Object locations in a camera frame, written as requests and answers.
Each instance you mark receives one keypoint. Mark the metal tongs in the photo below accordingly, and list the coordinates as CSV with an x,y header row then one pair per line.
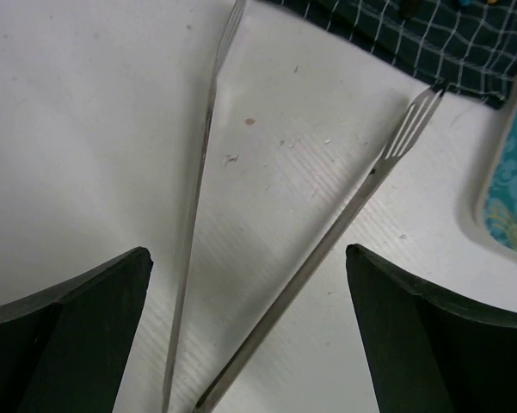
x,y
402,139

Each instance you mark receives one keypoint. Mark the teal floral tray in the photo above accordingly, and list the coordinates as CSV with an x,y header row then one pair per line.
x,y
488,212

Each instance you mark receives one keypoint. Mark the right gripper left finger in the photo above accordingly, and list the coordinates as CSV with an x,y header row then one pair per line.
x,y
65,348

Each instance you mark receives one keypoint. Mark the dark metallic spoon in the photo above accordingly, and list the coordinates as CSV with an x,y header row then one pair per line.
x,y
408,8

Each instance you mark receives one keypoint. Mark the dark checked placemat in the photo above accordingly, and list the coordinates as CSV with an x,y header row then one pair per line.
x,y
472,50

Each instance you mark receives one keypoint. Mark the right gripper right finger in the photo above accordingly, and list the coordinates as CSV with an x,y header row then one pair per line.
x,y
429,349

